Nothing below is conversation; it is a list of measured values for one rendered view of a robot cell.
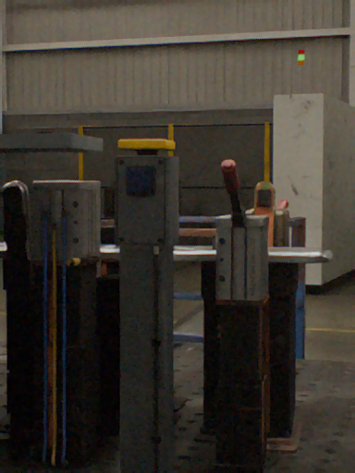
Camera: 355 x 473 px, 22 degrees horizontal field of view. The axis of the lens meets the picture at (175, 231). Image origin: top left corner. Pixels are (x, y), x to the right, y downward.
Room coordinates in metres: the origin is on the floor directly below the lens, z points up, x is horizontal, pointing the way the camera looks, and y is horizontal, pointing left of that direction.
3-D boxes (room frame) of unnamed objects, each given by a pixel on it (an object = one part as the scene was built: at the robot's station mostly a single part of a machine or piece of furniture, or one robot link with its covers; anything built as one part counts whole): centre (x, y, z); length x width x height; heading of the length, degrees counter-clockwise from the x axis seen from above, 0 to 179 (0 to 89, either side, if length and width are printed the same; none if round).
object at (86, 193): (1.35, 0.16, 0.90); 0.13 x 0.10 x 0.41; 169
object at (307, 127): (10.32, -1.64, 1.22); 2.40 x 0.54 x 2.45; 159
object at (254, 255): (1.30, -0.10, 0.88); 0.11 x 0.10 x 0.36; 169
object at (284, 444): (1.46, -0.17, 0.84); 0.18 x 0.06 x 0.29; 169
